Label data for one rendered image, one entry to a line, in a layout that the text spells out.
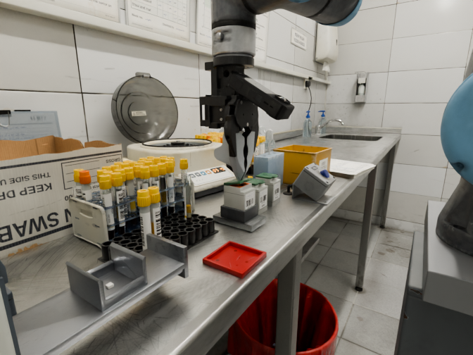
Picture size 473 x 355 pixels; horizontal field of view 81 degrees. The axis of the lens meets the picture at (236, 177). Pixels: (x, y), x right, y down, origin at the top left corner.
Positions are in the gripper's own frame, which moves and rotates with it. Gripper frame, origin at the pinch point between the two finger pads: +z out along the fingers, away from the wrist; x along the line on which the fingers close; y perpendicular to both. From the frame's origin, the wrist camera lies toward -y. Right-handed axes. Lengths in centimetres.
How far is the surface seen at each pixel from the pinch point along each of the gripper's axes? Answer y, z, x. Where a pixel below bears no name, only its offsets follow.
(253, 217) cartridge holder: -1.9, 8.3, -0.5
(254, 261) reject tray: -9.7, 9.1, 11.8
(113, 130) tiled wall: 58, -5, -11
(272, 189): 0.0, 5.9, -11.6
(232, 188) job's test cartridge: 1.0, 2.5, 2.0
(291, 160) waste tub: 4.3, 2.6, -31.3
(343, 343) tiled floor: -6, 97, -78
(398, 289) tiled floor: -23, 97, -140
